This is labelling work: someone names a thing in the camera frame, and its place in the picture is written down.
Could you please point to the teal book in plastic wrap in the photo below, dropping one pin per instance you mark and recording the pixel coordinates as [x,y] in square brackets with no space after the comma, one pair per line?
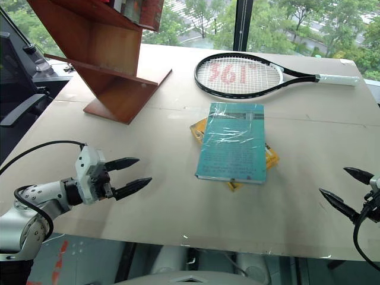
[231,142]

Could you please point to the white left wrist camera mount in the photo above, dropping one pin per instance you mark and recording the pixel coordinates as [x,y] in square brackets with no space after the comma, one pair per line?
[86,166]

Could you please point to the black white tennis racket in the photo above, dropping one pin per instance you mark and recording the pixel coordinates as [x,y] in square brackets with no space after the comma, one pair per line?
[335,79]

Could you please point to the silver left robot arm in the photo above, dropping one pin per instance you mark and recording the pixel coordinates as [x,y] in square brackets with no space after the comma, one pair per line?
[44,190]

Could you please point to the black side desk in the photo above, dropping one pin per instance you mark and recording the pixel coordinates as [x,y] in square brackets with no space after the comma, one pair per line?
[56,80]

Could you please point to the black window frame post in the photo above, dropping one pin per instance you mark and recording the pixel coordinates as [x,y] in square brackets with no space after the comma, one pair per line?
[242,23]

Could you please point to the pale rounded cylinder shape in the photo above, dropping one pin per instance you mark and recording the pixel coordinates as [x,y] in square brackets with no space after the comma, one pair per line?
[252,265]
[170,258]

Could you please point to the dark green book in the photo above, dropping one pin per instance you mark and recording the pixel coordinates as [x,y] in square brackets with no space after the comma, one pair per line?
[130,9]

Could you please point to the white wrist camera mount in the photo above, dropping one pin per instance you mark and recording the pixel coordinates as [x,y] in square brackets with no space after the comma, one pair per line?
[86,166]
[376,182]

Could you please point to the grey rounded robot body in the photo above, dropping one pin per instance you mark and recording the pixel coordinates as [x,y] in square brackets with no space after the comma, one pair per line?
[154,279]

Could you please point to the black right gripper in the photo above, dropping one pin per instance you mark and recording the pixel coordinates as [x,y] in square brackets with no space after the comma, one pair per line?
[373,207]

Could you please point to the yellow book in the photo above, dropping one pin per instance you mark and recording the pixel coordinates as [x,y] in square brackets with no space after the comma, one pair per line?
[198,130]

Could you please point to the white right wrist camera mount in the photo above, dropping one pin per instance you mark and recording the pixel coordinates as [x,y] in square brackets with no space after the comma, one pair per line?
[376,182]

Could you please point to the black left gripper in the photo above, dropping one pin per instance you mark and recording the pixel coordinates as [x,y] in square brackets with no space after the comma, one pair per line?
[102,181]

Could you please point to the brown wooden zigzag bookshelf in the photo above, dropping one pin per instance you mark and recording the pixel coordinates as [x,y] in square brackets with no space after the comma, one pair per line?
[115,98]

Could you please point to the black office chair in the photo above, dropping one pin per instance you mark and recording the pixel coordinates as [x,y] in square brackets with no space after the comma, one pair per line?
[23,110]

